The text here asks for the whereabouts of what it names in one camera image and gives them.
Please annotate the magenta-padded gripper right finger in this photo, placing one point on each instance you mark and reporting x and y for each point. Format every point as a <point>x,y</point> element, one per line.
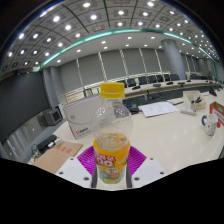
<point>148,170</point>

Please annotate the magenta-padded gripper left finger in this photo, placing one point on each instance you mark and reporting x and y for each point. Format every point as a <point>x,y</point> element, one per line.
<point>74,170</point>

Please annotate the yellow-capped clear drink bottle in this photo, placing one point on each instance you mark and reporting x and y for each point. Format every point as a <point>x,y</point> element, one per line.
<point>111,133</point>

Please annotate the black flat device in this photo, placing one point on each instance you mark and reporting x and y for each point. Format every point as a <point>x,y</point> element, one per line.
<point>46,143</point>

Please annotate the large white cardboard box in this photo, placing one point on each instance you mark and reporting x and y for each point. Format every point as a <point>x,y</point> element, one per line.
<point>80,116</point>

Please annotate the grey boxy monitor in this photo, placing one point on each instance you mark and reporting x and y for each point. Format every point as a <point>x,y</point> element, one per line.
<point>51,117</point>

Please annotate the white paper sheet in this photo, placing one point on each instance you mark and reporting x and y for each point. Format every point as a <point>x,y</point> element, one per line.
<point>158,109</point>

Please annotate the white remote control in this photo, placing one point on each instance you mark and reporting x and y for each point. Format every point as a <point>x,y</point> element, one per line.
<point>188,111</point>

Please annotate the small beige open box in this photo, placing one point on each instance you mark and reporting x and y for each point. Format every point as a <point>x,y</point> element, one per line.
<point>193,98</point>

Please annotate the row of black office chairs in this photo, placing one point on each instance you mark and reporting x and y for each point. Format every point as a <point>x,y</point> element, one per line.
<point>146,80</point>

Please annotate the ceiling lights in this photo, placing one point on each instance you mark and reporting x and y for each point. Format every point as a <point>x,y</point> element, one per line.
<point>68,27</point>

